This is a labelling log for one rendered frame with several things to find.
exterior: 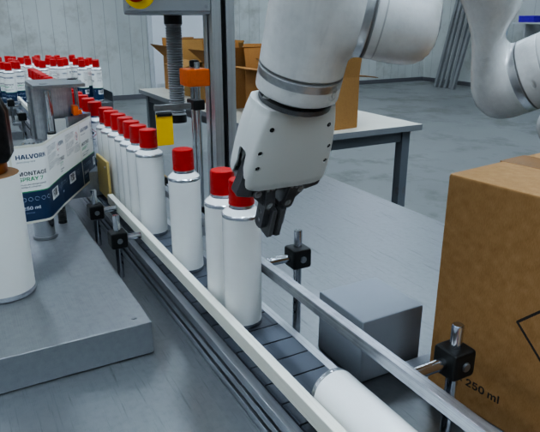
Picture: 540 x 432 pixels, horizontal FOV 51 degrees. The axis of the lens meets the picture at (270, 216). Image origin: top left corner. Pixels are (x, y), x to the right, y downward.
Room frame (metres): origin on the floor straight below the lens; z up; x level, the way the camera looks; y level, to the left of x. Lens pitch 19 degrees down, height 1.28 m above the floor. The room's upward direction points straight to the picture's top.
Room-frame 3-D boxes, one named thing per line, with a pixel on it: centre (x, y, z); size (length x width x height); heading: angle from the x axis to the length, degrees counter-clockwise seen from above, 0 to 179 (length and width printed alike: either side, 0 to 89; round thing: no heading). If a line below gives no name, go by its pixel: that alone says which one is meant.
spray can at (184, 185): (0.88, 0.14, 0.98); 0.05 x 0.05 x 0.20
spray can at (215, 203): (0.75, 0.07, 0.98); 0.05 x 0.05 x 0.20
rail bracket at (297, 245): (0.74, -0.02, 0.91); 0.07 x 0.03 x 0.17; 119
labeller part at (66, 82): (1.32, 0.49, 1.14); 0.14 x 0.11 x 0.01; 29
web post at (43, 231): (1.02, 0.43, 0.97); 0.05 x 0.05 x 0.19
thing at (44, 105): (1.32, 0.49, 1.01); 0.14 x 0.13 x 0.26; 29
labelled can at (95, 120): (1.42, 0.44, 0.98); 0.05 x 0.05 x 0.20
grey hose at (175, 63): (1.18, 0.19, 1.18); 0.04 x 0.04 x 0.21
